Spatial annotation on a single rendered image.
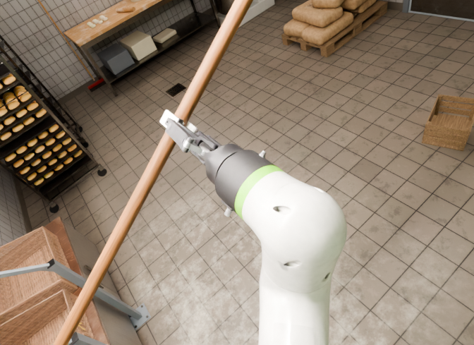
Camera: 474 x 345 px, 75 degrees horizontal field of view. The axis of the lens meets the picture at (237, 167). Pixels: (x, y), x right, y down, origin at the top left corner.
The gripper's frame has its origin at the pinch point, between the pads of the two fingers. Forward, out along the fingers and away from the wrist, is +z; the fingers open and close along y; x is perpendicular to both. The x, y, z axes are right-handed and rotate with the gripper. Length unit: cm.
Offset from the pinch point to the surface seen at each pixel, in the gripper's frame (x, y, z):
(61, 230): -135, 59, 154
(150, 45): 24, 186, 434
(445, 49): 176, 325, 96
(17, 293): -167, 38, 127
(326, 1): 170, 255, 220
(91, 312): -135, 60, 76
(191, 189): -82, 161, 162
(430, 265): -16, 205, -25
